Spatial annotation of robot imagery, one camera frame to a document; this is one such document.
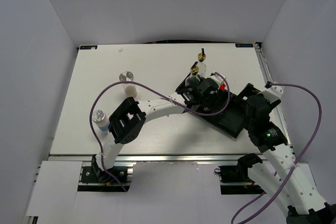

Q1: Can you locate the aluminium rail edge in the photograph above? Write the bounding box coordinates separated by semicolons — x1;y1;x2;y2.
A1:
49;154;266;163
254;42;293;149

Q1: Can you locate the oil bottle gold black spout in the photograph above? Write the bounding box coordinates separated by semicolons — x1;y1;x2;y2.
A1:
185;62;200;87

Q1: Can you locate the sauce jar with red lid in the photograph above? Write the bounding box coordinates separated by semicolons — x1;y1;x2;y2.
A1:
219;83;226;90

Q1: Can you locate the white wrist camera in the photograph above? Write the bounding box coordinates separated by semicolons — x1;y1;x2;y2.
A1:
210;72;227;89
261;81;284;103

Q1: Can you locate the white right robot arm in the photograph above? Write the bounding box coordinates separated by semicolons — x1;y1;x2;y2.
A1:
237;82;335;223

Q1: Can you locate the black compartment tray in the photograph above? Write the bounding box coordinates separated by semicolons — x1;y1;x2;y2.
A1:
175;82;260;138

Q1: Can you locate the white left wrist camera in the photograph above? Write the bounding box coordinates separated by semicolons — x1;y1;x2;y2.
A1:
210;72;227;89

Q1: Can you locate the black logo sticker left corner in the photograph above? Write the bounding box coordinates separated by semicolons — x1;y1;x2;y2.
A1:
79;45;98;50

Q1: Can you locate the black logo sticker corner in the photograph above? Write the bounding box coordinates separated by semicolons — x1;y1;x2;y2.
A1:
79;45;98;50
235;43;254;48

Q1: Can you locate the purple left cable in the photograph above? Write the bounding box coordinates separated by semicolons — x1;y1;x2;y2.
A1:
89;72;231;193

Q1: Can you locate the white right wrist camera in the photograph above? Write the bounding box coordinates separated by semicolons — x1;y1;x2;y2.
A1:
261;81;284;103

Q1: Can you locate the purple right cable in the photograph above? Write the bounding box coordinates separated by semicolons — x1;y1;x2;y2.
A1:
230;82;322;224

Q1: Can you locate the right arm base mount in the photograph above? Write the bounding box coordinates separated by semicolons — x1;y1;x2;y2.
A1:
214;153;264;195

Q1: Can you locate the black logo sticker right corner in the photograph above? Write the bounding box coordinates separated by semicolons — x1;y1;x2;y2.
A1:
235;43;254;48

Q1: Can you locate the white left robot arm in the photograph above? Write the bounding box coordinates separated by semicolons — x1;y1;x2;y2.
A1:
91;72;227;182

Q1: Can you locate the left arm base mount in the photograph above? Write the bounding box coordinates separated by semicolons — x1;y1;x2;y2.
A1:
77;158;132;193

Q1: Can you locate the clear jar with silver lid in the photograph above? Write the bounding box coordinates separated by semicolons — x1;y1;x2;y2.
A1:
119;71;137;98

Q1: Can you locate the aluminium rail right edge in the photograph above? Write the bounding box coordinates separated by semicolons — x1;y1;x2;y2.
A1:
254;42;293;149

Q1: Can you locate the purple cable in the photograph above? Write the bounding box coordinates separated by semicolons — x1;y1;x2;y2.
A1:
230;82;322;224
89;72;231;193

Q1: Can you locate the aluminium rail front edge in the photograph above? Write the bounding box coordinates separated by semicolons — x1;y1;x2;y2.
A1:
49;154;266;163

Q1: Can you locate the white bottle with blue label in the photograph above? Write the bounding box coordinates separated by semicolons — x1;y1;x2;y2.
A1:
92;110;109;132

